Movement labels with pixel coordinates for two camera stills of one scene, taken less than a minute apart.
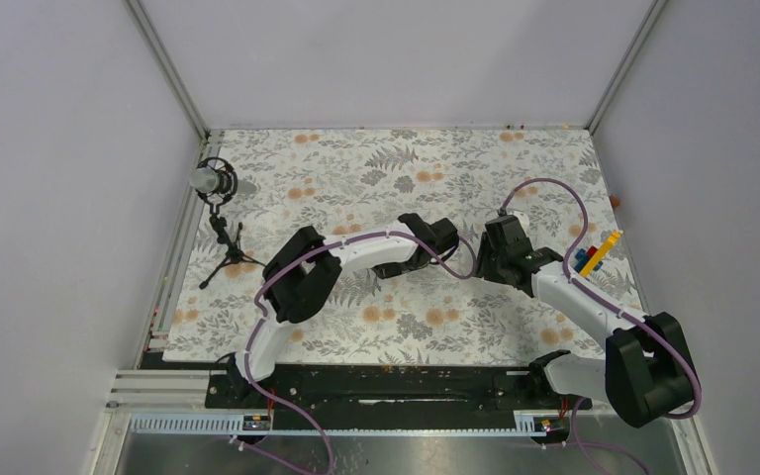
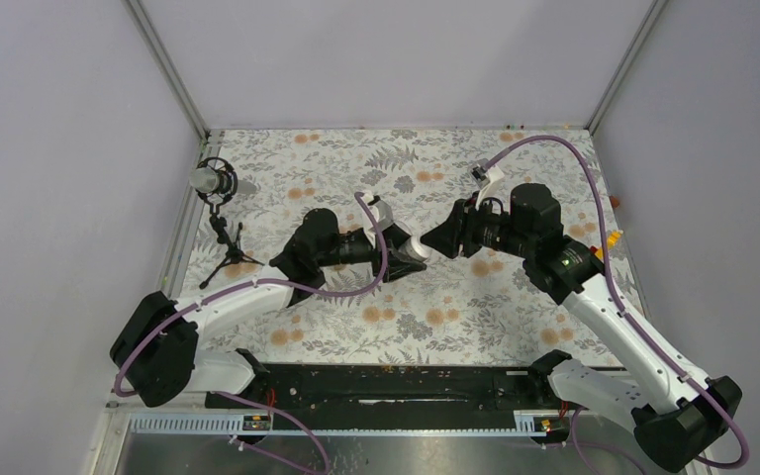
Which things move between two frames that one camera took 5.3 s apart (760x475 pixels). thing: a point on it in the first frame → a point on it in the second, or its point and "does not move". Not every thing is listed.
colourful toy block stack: (591, 258) does not move
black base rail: (427, 398) does not move
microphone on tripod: (215, 180) does not move
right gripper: (483, 265) → (463, 219)
